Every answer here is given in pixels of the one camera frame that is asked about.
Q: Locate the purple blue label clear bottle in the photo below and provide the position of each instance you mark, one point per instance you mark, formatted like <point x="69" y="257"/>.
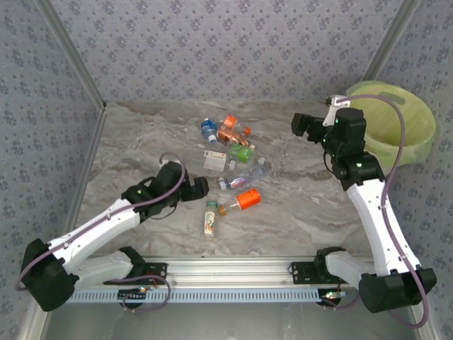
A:
<point x="244" y="180"/>

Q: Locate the white plastic bin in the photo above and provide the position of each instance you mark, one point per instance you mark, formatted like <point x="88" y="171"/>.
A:
<point x="393" y="97"/>

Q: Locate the orange label plastic bottle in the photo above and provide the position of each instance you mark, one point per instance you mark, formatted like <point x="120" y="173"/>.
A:
<point x="230" y="121"/>

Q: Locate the blue label plastic bottle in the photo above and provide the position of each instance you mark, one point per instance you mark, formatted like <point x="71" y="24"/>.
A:
<point x="208" y="127"/>

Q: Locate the green plastic bin liner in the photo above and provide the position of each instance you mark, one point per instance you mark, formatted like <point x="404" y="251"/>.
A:
<point x="414" y="117"/>

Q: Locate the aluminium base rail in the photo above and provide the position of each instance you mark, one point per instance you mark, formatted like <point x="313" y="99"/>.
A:
<point x="226" y="271"/>

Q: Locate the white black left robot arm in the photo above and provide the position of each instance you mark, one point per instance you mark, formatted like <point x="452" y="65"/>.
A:
<point x="99" y="226"/>

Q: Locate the green label plastic bottle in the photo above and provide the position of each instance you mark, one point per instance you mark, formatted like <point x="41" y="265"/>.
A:
<point x="240" y="153"/>

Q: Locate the orange label amber cap bottle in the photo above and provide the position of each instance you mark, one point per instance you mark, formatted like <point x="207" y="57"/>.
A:
<point x="248" y="199"/>

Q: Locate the white label clear bottle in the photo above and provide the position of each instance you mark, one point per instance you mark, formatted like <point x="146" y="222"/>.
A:
<point x="214" y="160"/>

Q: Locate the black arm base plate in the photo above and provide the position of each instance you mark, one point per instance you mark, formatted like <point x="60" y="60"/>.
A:
<point x="301" y="272"/>
<point x="155" y="269"/>

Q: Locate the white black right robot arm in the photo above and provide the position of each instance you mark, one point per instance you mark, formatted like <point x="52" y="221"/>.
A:
<point x="371" y="212"/>

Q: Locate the aluminium frame post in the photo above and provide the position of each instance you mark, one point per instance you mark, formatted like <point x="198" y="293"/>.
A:
<point x="72" y="53"/>
<point x="392" y="35"/>

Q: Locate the white bottle green cap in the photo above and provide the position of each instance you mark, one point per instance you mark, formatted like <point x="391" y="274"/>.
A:
<point x="210" y="223"/>

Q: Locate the copper label plastic bottle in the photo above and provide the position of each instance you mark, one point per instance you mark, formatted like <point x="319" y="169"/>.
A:
<point x="228" y="135"/>

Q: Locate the small black circuit board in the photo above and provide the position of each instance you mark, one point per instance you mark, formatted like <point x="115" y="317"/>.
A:
<point x="331" y="297"/>
<point x="132" y="295"/>

